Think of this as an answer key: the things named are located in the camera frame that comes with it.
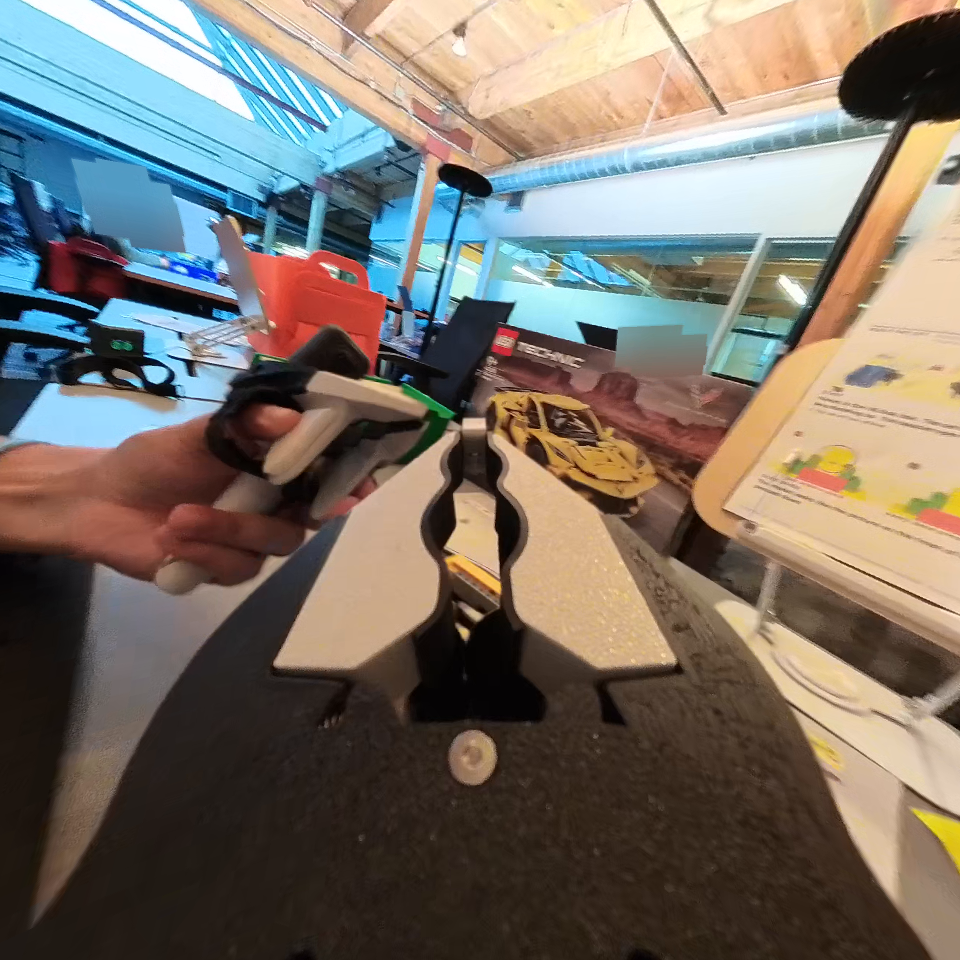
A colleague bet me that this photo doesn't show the black office chair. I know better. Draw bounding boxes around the black office chair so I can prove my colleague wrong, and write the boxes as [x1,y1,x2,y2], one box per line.
[378,296,516,417]

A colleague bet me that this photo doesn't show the black floor lamp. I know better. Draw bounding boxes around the black floor lamp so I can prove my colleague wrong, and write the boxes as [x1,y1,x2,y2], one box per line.
[423,163,494,354]
[783,30,960,354]

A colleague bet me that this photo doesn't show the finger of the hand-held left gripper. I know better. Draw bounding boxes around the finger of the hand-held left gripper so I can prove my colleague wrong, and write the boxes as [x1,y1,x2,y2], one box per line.
[311,442,410,522]
[303,371,490,485]

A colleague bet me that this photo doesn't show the grey desk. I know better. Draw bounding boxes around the grey desk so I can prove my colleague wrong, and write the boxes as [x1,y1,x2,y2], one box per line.
[30,517,960,960]

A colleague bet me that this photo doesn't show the printed instruction sheet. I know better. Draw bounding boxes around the printed instruction sheet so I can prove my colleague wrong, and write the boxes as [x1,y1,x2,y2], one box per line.
[723,131,960,616]

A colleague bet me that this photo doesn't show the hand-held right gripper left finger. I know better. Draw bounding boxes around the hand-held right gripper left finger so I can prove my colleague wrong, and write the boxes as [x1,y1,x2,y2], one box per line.
[272,431,462,724]

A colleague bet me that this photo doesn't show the black device with loops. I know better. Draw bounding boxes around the black device with loops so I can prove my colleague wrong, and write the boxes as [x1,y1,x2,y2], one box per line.
[56,321,181,399]

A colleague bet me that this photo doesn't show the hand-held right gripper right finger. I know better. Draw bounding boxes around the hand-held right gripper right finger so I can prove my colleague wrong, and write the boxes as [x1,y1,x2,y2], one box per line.
[483,433,680,717]

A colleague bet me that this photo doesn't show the person's left hand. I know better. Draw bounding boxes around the person's left hand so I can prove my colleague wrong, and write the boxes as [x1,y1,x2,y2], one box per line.
[90,405,378,586]

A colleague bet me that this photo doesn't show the toy car box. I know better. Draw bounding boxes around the toy car box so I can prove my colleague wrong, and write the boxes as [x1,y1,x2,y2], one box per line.
[468,322,755,556]

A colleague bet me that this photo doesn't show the yellow paper sheet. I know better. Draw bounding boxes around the yellow paper sheet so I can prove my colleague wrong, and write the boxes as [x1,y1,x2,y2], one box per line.
[909,806,960,873]

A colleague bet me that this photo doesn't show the red chair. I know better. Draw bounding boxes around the red chair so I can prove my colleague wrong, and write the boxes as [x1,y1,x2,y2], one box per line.
[43,238,130,301]

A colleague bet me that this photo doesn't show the orange bag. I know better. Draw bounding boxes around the orange bag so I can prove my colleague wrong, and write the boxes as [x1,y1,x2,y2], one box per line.
[246,251,387,376]

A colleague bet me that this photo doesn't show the silver ventilation duct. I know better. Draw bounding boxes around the silver ventilation duct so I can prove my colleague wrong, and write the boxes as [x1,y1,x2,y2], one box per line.
[487,112,901,198]

